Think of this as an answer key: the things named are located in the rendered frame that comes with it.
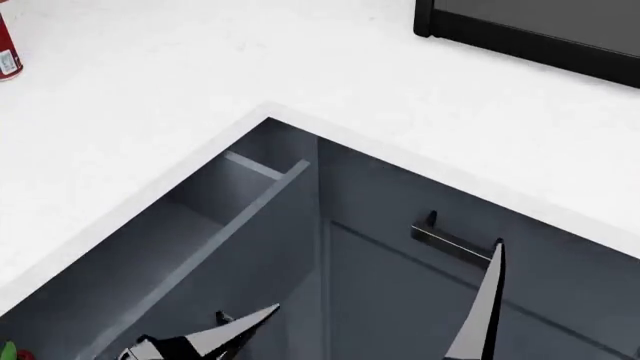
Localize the grey open drawer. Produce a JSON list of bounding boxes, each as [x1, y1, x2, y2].
[[0, 149, 312, 360]]

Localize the dark metal bar handle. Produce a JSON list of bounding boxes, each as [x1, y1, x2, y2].
[[410, 210, 495, 270]]

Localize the red and green object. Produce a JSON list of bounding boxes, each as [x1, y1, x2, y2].
[[0, 340, 34, 360]]

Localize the grey base cabinet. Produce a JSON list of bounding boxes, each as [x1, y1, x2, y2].
[[266, 116, 640, 360]]

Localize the red cylindrical can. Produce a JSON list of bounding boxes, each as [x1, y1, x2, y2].
[[0, 0, 25, 82]]

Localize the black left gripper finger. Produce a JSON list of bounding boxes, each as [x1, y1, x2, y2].
[[181, 303, 281, 358], [206, 330, 252, 360]]

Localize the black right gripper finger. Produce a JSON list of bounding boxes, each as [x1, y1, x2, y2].
[[444, 237, 507, 360]]

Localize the black microwave oven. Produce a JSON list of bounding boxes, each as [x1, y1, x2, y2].
[[413, 0, 640, 90]]

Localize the grey closed drawer front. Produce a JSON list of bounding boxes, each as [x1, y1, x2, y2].
[[325, 219, 640, 360]]

